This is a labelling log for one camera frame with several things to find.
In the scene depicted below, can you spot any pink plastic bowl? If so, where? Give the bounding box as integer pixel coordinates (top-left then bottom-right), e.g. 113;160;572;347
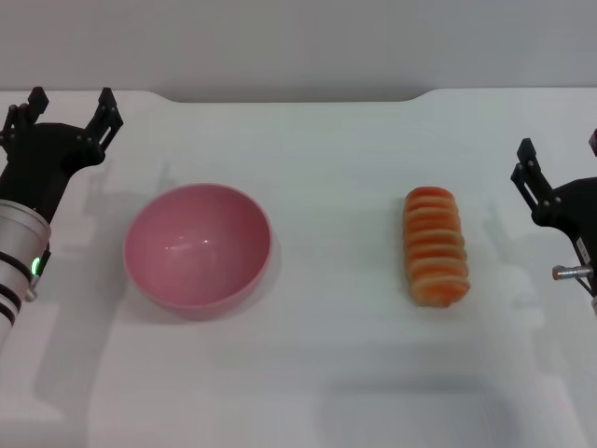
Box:
122;183;273;322

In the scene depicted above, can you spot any left arm connector cable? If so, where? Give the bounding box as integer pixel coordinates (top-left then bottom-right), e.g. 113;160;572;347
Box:
26;246;51;302

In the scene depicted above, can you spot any arm connector cable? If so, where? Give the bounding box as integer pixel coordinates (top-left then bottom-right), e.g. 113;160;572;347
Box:
552;264;597;300
26;246;51;302

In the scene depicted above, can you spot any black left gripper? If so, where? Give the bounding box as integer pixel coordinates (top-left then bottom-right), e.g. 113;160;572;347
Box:
0;87;125;218

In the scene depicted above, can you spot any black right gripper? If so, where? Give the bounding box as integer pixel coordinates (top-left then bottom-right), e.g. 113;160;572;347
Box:
510;128;597;299

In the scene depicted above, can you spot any right arm connector cable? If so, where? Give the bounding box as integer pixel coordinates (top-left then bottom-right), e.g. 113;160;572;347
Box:
552;264;597;300

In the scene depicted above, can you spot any orange ridged bread loaf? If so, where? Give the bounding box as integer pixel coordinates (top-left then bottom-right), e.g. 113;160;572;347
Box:
402;186;472;309

